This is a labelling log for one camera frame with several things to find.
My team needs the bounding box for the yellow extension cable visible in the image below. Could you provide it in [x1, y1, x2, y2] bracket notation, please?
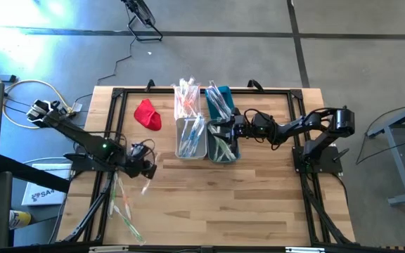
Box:
[0, 58, 70, 130]

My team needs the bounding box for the black fan cable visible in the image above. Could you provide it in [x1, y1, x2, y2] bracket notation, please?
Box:
[96, 34, 136, 87]

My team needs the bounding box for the white printed box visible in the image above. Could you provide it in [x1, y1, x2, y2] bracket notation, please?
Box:
[21, 162, 73, 207]

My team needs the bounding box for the grey desk frame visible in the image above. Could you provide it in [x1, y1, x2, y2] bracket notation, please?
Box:
[366, 98, 405, 207]

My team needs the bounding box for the black floor fan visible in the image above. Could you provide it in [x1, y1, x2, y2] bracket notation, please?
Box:
[120, 0, 164, 42]

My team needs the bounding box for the beige plastic bin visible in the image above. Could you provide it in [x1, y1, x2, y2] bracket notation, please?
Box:
[174, 117, 207, 161]

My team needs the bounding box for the black floor cable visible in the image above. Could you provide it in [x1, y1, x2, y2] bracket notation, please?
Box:
[355, 135, 405, 166]

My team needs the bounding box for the red cloth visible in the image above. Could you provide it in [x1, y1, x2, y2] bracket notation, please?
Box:
[134, 98, 162, 131]

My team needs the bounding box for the black desk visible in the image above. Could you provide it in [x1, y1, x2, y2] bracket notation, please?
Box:
[0, 153, 72, 249]

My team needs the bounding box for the clear plastic bin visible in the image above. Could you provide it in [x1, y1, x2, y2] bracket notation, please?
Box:
[173, 84, 203, 120]

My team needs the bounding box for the dark grey plastic bin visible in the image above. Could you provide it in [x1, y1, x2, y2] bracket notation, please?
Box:
[206, 119, 241, 164]

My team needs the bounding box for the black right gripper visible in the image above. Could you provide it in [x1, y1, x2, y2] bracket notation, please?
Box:
[209, 108, 277, 150]

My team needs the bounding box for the white light bar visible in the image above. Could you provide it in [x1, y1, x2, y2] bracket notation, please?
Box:
[89, 245, 130, 253]
[285, 247, 326, 253]

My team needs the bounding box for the teal plastic bin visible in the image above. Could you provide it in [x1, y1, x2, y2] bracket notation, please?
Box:
[205, 85, 235, 120]

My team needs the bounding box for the yellow can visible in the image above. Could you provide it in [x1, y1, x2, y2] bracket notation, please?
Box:
[8, 209, 32, 231]

